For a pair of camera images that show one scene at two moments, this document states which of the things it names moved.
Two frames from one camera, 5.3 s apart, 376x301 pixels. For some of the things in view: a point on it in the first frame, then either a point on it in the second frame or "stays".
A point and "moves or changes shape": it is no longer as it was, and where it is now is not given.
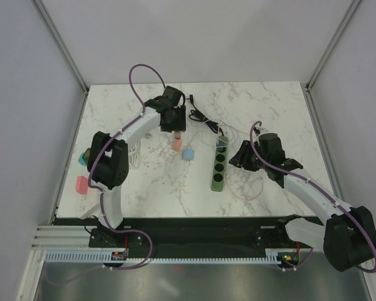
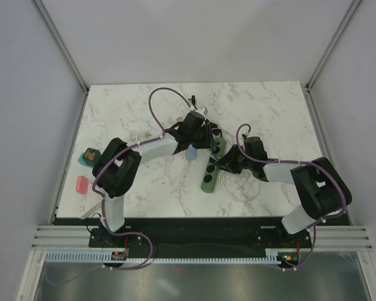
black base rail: (198, 234) stays
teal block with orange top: (84, 157) stays
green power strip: (220, 165) moves or changes shape
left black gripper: (180, 125) to (208, 142)
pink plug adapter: (81, 185) stays
